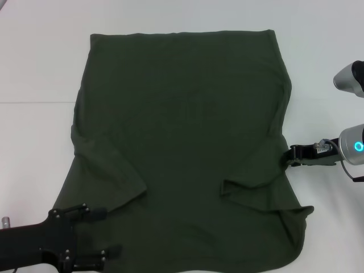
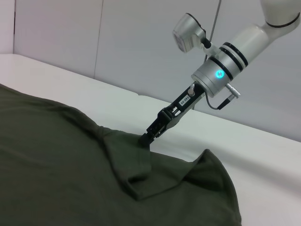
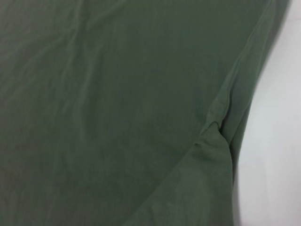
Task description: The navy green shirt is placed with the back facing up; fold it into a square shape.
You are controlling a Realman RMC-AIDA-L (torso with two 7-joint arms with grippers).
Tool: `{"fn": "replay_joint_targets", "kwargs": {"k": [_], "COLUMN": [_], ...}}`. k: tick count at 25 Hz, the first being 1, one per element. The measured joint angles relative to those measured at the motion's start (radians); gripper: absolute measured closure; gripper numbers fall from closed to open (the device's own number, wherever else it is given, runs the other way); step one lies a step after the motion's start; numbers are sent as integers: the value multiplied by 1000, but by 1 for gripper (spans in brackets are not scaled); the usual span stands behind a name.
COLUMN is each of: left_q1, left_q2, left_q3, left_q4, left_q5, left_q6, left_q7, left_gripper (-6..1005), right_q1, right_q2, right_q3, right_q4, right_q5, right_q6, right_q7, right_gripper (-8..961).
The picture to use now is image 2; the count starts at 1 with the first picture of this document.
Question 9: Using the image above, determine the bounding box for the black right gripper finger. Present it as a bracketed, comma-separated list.
[147, 118, 176, 148]
[139, 108, 174, 145]

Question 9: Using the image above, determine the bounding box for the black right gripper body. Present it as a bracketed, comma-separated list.
[164, 81, 207, 129]

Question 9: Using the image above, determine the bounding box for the dark green t-shirt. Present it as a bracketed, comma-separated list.
[0, 83, 243, 226]

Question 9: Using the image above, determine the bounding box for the right wrist cable with connectors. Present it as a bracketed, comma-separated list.
[189, 82, 242, 111]

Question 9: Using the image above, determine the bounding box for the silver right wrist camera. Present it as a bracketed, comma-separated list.
[172, 13, 213, 54]

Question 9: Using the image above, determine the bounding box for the thin grey hanging cable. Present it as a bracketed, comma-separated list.
[192, 0, 222, 111]

